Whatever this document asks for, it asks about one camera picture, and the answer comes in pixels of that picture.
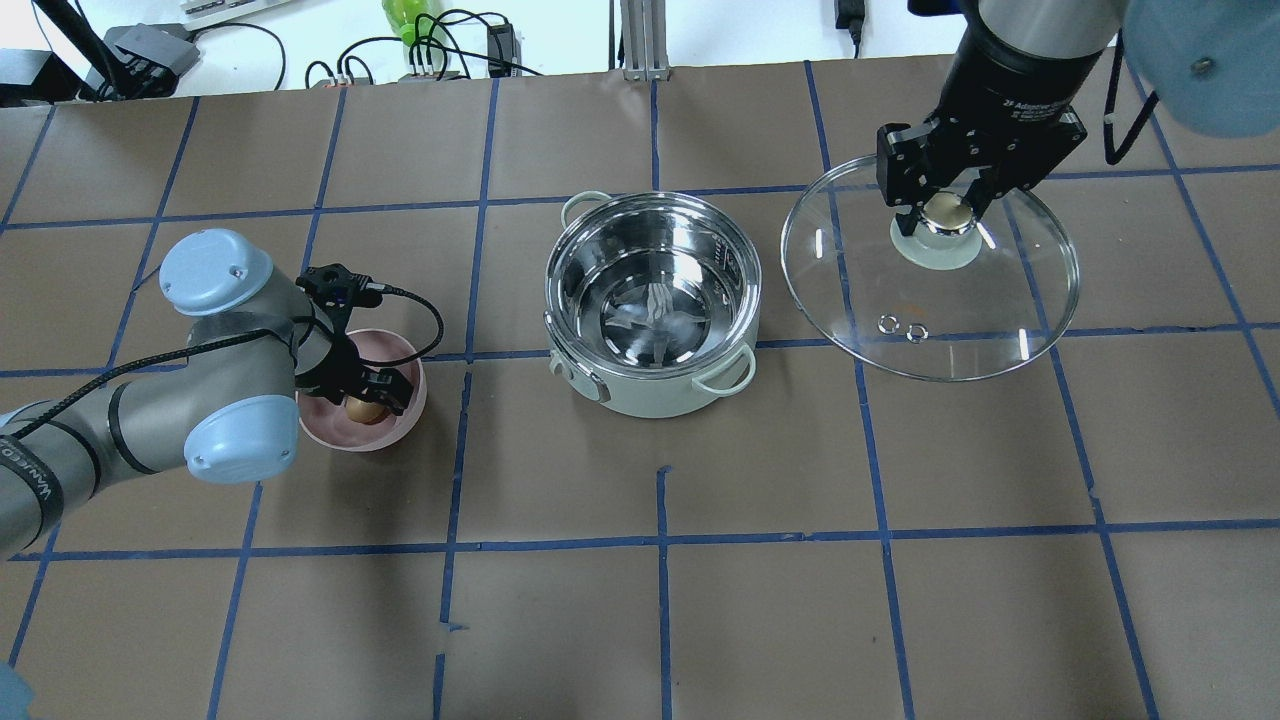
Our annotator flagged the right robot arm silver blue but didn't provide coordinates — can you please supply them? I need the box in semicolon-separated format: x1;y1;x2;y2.
876;1;1279;238

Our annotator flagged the glass pot lid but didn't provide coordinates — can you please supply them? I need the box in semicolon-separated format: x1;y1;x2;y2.
780;156;1080;382

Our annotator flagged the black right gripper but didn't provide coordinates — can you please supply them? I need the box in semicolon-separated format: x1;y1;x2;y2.
876;26;1089;237

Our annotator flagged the usb hub with cables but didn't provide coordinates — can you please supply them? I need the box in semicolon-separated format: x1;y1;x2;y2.
306;12;540;87

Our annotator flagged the brown egg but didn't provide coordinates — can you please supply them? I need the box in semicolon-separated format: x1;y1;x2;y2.
343;396;390;427

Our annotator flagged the green drink bottle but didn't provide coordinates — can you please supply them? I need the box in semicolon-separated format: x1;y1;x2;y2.
381;0;445;49

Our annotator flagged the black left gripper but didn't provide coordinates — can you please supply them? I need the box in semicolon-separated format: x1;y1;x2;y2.
300;334;413;416

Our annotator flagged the pink bowl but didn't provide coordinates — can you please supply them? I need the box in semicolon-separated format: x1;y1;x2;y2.
294;329;426;452

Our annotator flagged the black camera stand base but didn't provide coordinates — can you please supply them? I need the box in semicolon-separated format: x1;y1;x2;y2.
1;1;200;108

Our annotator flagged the pale green steel pot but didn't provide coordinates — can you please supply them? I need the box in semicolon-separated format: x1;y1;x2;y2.
543;190;763;419

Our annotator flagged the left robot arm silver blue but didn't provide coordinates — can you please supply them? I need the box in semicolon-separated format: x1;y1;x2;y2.
1;228;420;557

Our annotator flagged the aluminium frame post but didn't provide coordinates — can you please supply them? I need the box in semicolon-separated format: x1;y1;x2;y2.
620;0;671;82

